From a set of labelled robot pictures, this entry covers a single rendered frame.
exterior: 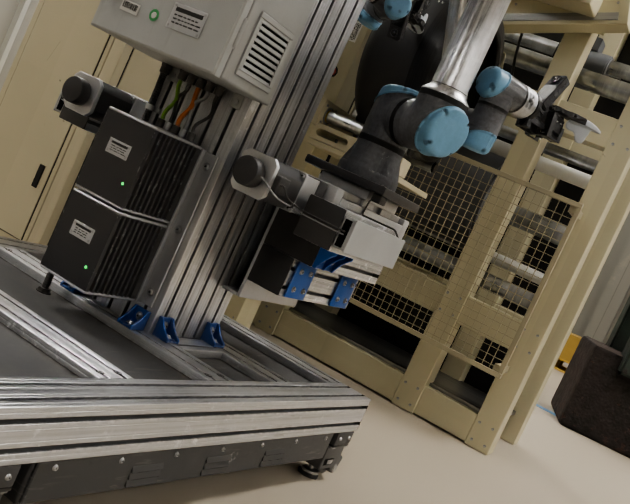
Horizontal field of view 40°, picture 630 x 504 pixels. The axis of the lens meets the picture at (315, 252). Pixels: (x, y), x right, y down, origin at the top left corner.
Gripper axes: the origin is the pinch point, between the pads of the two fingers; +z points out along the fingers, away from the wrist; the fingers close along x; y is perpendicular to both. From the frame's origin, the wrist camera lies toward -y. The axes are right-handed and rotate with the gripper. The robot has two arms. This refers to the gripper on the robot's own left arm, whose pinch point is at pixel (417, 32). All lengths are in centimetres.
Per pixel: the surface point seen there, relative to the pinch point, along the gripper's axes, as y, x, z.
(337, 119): -31.7, 20.7, 18.8
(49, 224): -108, 64, -35
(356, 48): -4.4, 29.6, 23.3
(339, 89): -20.0, 29.0, 25.3
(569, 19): 44, -25, 57
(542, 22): 40, -16, 58
